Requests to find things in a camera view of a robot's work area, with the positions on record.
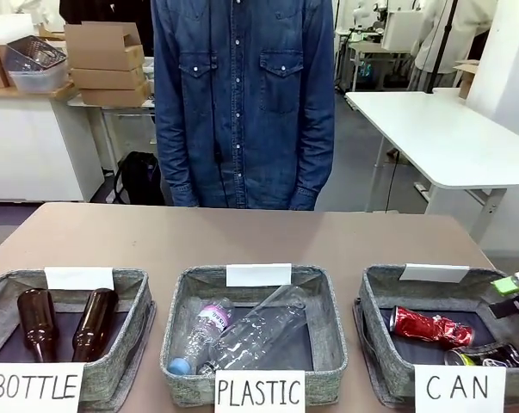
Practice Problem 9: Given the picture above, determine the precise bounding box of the thin black hanging cable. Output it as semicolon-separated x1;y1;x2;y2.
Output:
386;148;401;204

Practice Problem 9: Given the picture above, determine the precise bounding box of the person's right forearm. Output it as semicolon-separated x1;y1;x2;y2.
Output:
154;115;201;207

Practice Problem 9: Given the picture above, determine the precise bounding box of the person torso in denim shirt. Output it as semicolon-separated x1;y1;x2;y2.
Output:
150;0;337;212

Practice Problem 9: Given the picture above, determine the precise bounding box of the white plastic tub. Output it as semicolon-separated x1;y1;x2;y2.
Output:
8;63;69;93

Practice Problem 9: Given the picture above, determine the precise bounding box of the black tripod pole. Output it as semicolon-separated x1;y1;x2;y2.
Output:
426;0;460;94

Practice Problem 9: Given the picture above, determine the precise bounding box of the grey basket labelled bottle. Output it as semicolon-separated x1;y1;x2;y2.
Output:
0;268;157;410

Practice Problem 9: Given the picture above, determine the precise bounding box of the blank white card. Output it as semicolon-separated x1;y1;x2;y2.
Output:
399;262;471;284
226;263;293;288
44;266;115;292

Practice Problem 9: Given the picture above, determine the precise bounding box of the crushed red can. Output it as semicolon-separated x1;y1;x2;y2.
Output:
389;305;476;350

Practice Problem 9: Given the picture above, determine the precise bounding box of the white cabinet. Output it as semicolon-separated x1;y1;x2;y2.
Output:
0;88;105;203

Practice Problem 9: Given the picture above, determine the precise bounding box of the white machine housing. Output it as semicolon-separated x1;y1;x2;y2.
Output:
380;9;424;52

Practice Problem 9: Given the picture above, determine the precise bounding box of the white BOTTLE paper label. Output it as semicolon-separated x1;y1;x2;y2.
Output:
0;361;86;413

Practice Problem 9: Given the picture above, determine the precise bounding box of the grey basket labelled can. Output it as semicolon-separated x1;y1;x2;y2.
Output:
352;264;519;408

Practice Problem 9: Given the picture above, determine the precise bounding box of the grey basket labelled plastic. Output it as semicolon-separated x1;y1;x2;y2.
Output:
159;264;349;408

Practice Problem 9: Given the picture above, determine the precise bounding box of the small blue-capped plastic bottle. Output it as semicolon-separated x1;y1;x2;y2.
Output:
167;296;237;374

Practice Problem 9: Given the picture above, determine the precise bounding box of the large clear plastic bottle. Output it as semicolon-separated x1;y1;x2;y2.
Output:
196;285;311;376

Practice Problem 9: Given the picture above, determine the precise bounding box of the white table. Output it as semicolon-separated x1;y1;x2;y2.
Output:
344;88;519;253

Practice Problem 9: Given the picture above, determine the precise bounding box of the flat closed cardboard box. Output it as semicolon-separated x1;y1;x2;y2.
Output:
77;80;151;108
70;65;145;92

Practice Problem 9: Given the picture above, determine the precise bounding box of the white PLASTIC paper label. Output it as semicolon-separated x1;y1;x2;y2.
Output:
213;368;306;413

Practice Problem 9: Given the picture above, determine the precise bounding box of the white CAN paper label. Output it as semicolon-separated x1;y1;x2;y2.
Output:
414;364;507;413

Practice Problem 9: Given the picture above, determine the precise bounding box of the person in white clothes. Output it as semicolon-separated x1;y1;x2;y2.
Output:
408;0;493;94

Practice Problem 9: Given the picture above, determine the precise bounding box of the crushed black can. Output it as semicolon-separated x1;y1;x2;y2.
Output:
444;342;519;369

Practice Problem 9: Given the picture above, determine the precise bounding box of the person's left forearm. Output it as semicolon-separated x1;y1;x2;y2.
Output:
289;120;337;213

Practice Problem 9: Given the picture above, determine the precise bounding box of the brown glass bottle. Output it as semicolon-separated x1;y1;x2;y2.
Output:
16;288;60;364
71;287;120;364

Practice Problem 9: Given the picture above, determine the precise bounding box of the large open cardboard box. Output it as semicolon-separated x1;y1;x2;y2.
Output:
63;22;145;72

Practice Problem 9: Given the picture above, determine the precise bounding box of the black backpack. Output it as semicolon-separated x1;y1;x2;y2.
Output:
111;151;166;207

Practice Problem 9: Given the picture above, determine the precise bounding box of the grey mesh plastic crate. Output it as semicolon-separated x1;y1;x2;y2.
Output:
5;35;68;73

